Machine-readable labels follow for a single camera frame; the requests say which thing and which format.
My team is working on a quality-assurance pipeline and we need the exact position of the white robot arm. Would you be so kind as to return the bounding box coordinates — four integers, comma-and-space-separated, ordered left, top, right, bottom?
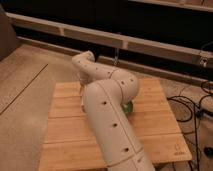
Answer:
72, 51, 155, 171

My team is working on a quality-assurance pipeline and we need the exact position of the green bowl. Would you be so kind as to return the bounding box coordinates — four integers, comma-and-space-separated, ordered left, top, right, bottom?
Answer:
122, 101, 133, 116

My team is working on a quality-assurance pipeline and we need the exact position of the wooden board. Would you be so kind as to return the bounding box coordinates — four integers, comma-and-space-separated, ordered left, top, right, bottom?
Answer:
39, 78, 192, 171

